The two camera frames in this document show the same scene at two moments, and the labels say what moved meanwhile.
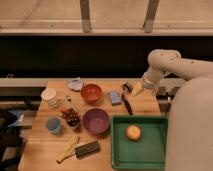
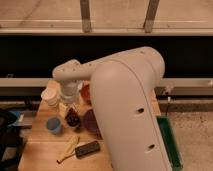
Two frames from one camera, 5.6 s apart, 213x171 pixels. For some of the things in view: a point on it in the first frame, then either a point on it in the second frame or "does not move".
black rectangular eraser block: x=87 y=148 does not move
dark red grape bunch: x=71 y=116 does not move
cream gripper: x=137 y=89 to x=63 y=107
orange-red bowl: x=91 y=93 does not move
